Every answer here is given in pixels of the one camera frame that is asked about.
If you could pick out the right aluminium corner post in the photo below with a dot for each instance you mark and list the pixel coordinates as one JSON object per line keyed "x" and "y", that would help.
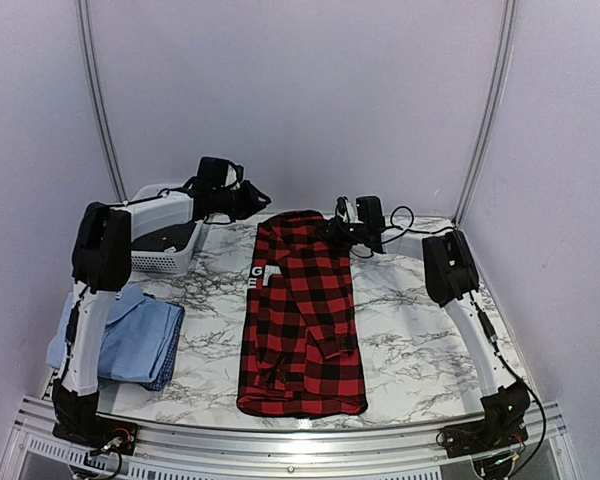
{"x": 495, "y": 92}

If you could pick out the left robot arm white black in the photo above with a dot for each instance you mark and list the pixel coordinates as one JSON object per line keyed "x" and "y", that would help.
{"x": 101, "y": 267}

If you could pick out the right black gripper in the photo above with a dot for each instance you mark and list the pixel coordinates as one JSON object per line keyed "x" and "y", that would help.
{"x": 334, "y": 233}

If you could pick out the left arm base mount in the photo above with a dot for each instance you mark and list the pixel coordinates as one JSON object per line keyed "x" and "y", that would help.
{"x": 103, "y": 436}

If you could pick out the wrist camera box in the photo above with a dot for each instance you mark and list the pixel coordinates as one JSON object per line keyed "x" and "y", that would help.
{"x": 218, "y": 173}
{"x": 366, "y": 210}

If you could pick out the red black plaid shirt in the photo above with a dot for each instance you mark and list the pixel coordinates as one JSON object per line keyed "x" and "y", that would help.
{"x": 300, "y": 355}

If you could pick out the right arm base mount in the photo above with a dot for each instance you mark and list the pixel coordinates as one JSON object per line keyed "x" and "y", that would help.
{"x": 476, "y": 437}

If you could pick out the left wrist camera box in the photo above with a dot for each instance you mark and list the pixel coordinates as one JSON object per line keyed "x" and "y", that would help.
{"x": 218, "y": 173}

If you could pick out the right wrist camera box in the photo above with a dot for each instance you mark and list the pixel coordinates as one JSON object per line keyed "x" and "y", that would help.
{"x": 366, "y": 210}

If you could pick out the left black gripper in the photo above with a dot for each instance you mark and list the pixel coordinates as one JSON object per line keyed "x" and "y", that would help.
{"x": 251, "y": 205}

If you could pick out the white plastic basket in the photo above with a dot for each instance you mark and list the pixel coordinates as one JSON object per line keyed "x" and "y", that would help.
{"x": 165, "y": 260}

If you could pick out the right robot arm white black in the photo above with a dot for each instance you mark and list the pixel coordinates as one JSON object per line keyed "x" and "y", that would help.
{"x": 452, "y": 282}

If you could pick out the folded light blue shirt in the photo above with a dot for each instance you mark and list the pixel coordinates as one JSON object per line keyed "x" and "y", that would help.
{"x": 136, "y": 333}

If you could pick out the aluminium corner post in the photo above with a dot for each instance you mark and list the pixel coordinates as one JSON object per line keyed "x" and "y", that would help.
{"x": 88, "y": 48}
{"x": 495, "y": 92}

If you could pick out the black shirt in basket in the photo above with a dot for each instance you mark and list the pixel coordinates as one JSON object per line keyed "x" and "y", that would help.
{"x": 166, "y": 240}

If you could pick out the left aluminium corner post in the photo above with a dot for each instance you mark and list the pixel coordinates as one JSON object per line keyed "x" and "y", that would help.
{"x": 88, "y": 48}

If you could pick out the aluminium front rail frame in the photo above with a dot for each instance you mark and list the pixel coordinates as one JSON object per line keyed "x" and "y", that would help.
{"x": 171, "y": 451}

